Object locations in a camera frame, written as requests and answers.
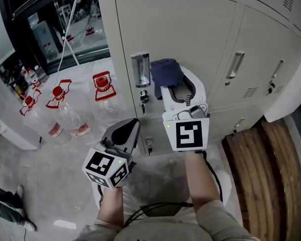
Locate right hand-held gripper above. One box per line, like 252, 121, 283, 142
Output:
161, 67, 210, 152

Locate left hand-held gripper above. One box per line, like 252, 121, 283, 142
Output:
81, 118, 141, 189

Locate dark blue cloth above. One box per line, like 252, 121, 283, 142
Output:
149, 58, 184, 100

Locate grey steel locker door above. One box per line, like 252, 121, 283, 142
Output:
114, 0, 238, 111

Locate bank of grey locker doors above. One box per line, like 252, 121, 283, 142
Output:
96, 0, 301, 158

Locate person's right forearm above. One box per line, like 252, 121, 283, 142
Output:
185, 151, 223, 214

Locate person's left forearm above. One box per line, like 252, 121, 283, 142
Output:
97, 185, 124, 228

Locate large clear red-capped water bottle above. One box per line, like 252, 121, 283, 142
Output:
45, 78, 91, 137
19, 88, 66, 145
92, 70, 131, 126

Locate bunch of keys in lock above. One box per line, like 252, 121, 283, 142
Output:
139, 89, 149, 114

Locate small clear water bottle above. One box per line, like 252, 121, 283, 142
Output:
27, 67, 42, 89
34, 64, 49, 83

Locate grey metal box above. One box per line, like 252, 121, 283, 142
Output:
27, 12, 59, 63

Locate person's grey shirt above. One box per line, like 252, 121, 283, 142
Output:
74, 199, 262, 241

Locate chrome recessed door handle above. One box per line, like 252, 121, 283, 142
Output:
130, 52, 151, 88

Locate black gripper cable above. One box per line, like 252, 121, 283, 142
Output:
123, 150, 224, 227

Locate white hanging cable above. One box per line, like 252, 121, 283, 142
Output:
56, 0, 84, 73

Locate black window frame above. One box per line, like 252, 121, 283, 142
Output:
0, 0, 111, 76

